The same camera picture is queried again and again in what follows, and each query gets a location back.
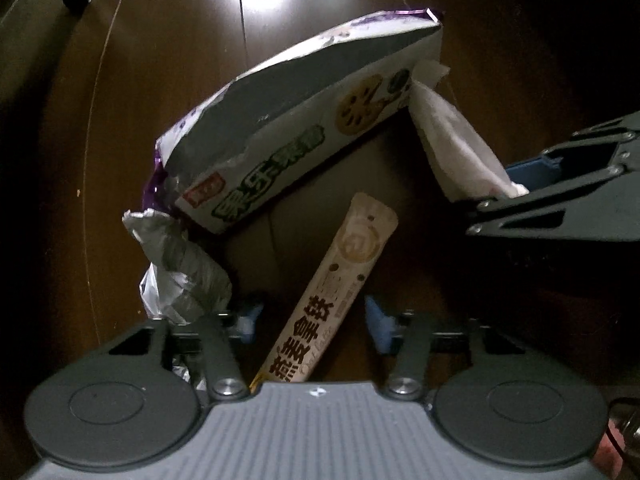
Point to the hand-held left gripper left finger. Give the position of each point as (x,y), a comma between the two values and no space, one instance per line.
(250,316)

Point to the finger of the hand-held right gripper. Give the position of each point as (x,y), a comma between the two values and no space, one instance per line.
(550,215)
(535,169)

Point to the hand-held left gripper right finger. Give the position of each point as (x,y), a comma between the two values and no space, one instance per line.
(379,322)

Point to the beige stick packet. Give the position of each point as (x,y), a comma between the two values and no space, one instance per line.
(340,265)

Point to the tissue paper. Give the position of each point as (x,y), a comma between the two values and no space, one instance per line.
(450,140)

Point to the purple white snack bag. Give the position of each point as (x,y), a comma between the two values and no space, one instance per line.
(280,110)

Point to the crumpled silver wrapper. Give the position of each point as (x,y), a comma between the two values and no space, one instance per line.
(175,265)

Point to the dark red object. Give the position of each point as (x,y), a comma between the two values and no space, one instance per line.
(627,430)

